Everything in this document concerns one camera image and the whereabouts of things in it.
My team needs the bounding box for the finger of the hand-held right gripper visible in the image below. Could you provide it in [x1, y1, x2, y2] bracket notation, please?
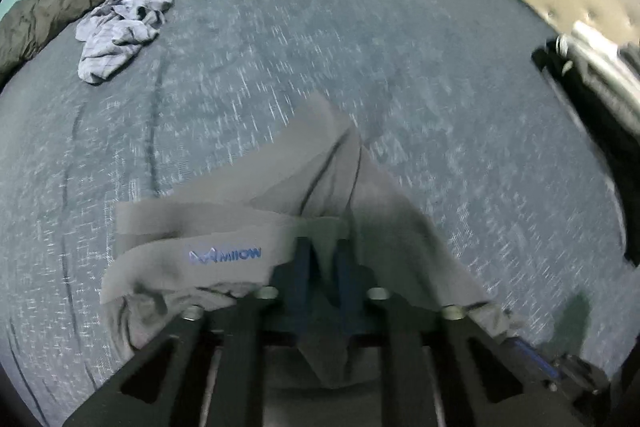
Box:
[500, 336, 611, 403]

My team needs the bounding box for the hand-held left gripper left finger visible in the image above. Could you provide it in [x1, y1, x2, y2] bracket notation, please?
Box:
[62, 237, 315, 427]

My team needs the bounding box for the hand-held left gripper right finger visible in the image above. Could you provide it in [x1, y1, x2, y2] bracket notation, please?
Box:
[332, 237, 586, 427]

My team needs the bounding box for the bed with grey sheet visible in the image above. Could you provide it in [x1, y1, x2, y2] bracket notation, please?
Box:
[0, 0, 637, 427]

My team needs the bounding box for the crumpled striped light garment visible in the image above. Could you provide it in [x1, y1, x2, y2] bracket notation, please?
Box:
[75, 0, 175, 86]

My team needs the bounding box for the white cloth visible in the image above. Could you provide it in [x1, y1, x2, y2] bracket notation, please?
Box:
[557, 21, 640, 94]

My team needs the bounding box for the black cloth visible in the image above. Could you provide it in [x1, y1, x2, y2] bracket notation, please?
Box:
[531, 34, 640, 269]

